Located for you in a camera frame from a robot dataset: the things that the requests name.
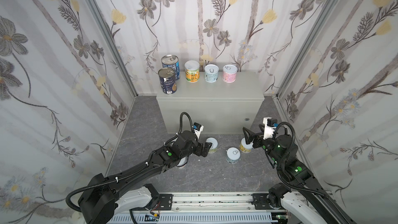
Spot white lid pink-red can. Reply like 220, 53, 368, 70
222, 64, 238, 83

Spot dark labelled tall can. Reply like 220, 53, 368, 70
158, 67, 177, 94

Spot white lid light-blue can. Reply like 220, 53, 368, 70
204, 64, 219, 83

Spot white lid yellow-orange can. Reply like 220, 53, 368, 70
184, 60, 200, 83

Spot blue labelled tall can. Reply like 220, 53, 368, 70
161, 55, 180, 80

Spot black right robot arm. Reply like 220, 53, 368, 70
243, 119, 354, 224

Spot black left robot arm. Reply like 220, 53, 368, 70
74, 130, 212, 224

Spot white lid yellow can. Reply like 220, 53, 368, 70
239, 138, 253, 153

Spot white lid green can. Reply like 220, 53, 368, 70
206, 138, 218, 154

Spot white lid pink can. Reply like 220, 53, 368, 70
176, 157, 188, 168

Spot white lid teal can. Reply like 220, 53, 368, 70
226, 147, 240, 164

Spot grey metal cabinet box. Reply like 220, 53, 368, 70
157, 72, 264, 134

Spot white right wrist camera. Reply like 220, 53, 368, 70
263, 117, 278, 140

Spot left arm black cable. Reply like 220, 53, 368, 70
65, 111, 195, 224

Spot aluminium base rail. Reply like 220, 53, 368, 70
105, 191, 340, 224

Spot white slotted cable duct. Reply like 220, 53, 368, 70
109, 213, 278, 224

